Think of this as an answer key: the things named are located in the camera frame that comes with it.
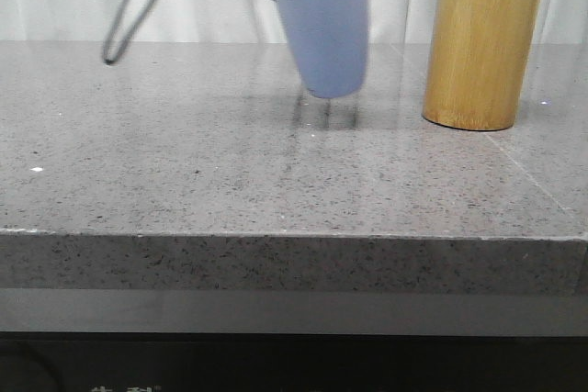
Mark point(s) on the blue plastic cup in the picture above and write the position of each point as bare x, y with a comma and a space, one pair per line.
329, 42

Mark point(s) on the bamboo cylindrical holder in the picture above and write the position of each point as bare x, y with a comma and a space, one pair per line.
477, 62

